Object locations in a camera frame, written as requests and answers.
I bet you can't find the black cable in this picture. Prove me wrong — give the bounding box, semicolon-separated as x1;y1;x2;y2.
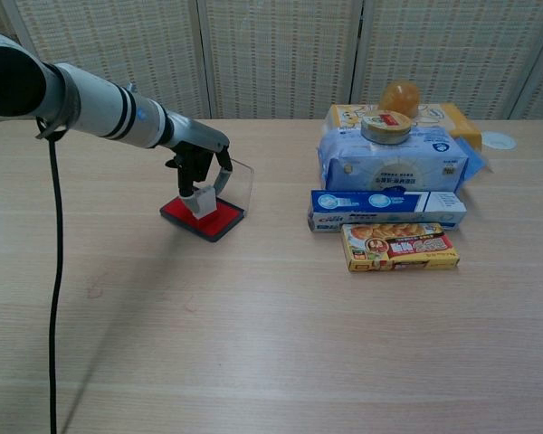
34;116;69;434

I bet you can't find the woven folding screen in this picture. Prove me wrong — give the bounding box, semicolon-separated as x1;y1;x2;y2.
0;0;543;130

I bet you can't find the white and red stamp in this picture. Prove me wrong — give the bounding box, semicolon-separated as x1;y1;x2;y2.
188;186;220;222

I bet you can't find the red ink pad with lid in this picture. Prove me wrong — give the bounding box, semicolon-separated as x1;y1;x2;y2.
158;157;256;245

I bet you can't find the round tin with red label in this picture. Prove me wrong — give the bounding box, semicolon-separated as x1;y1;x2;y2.
359;110;413;147

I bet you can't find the blue wet wipes pack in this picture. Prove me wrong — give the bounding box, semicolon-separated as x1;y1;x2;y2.
316;124;493;194

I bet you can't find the white round coaster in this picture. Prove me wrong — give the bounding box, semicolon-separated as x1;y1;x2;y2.
481;130;518;151

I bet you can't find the yellow curry box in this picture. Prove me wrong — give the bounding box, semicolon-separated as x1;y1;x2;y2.
340;222;461;273

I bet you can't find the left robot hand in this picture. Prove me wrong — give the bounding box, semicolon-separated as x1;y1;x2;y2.
157;110;233;216

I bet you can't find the blue and white toothpaste box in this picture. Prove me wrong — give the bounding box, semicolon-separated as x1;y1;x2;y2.
306;189;468;233

